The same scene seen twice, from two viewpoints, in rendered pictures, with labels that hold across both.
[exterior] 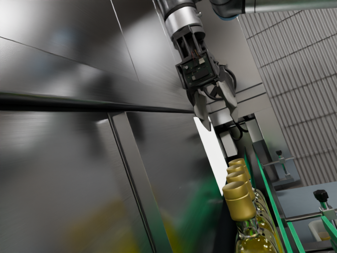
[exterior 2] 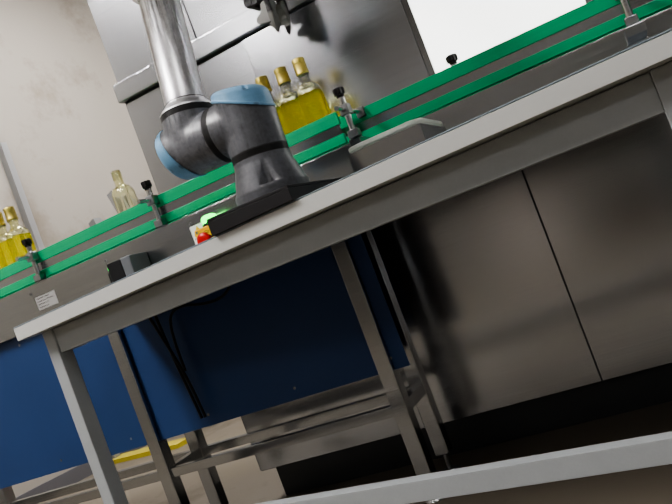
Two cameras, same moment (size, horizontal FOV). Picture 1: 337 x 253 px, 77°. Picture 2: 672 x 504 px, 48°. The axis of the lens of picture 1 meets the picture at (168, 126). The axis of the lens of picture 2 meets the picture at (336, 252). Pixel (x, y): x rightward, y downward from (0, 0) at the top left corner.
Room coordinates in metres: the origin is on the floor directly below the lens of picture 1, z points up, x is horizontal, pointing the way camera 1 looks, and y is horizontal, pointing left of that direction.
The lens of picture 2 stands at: (0.53, -2.07, 0.61)
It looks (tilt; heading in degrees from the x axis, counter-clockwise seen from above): 1 degrees up; 94
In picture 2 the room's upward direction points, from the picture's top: 21 degrees counter-clockwise
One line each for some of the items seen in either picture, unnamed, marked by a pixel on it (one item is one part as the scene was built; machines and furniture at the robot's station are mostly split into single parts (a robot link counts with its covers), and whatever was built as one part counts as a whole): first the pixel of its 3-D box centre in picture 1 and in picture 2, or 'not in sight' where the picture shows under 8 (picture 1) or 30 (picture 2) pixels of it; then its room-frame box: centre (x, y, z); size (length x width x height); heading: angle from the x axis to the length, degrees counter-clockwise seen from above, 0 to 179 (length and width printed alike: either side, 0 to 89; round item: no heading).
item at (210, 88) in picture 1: (219, 84); not in sight; (1.37, -0.40, 1.49); 0.21 x 0.05 x 0.21; 71
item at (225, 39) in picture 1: (222, 65); not in sight; (1.71, -0.58, 1.69); 0.70 x 0.37 x 0.89; 161
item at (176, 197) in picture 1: (202, 159); (404, 26); (0.77, -0.07, 1.15); 0.90 x 0.03 x 0.34; 161
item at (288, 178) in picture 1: (281, 171); (627, 11); (1.16, -0.48, 0.90); 0.17 x 0.05 x 0.23; 71
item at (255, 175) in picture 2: not in sight; (267, 175); (0.35, -0.61, 0.83); 0.15 x 0.15 x 0.10
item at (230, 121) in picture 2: not in sight; (245, 120); (0.35, -0.61, 0.95); 0.13 x 0.12 x 0.14; 156
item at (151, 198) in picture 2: not in sight; (148, 205); (-0.03, -0.13, 0.94); 0.07 x 0.04 x 0.13; 71
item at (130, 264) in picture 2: not in sight; (131, 272); (-0.14, -0.11, 0.79); 0.08 x 0.08 x 0.08; 71
